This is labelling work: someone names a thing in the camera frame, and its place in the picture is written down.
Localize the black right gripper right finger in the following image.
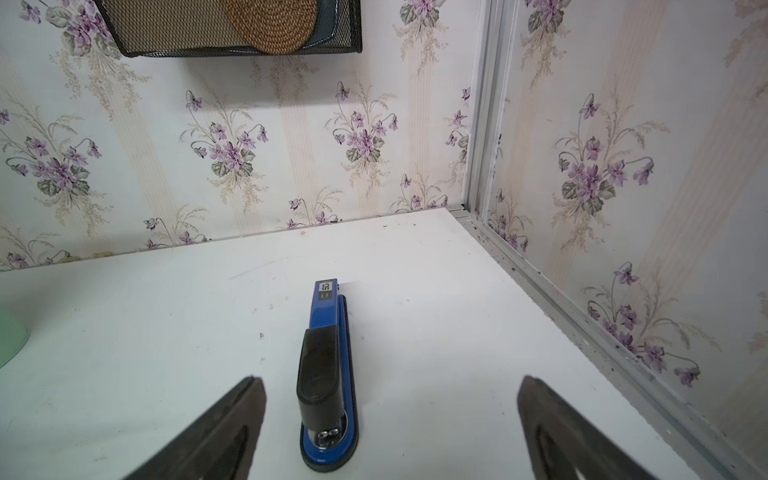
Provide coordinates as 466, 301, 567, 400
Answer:
517, 376, 654, 479

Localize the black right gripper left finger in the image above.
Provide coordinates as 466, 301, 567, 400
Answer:
128, 376, 267, 479

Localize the teal folder in organizer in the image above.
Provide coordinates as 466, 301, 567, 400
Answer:
299, 0, 359, 54

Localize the mint green pen cup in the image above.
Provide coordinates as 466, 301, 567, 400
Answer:
0, 307, 29, 368

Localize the black mesh wall organizer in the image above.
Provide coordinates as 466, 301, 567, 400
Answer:
96, 0, 363, 58

